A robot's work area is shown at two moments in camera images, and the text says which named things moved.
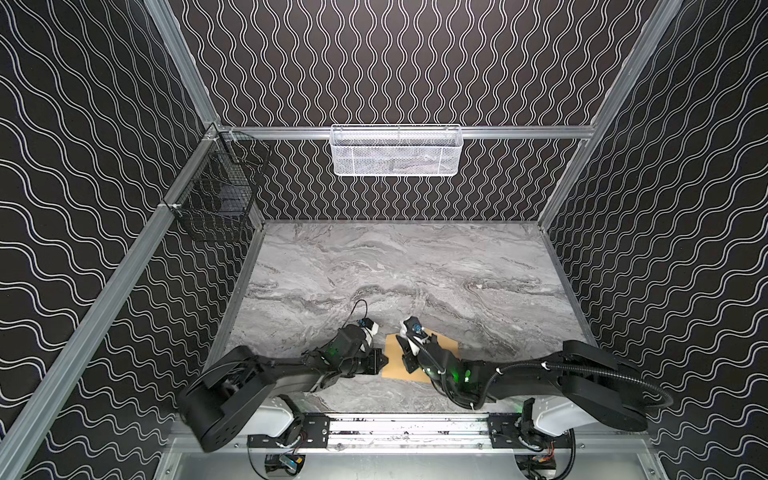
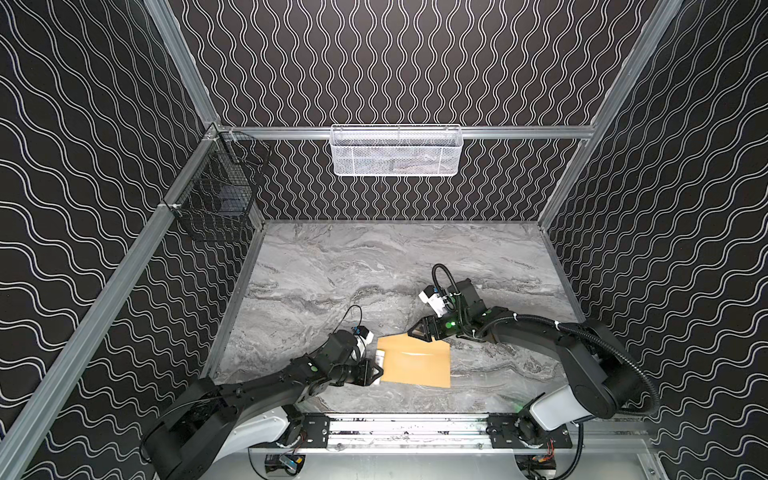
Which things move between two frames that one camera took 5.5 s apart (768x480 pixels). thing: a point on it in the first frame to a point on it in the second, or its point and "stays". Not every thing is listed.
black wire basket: (214, 201) stays
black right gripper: (408, 358) to (439, 326)
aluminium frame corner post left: (189, 67) stays
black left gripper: (372, 360) to (365, 368)
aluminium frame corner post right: (629, 78) stays
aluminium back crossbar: (325, 133) stays
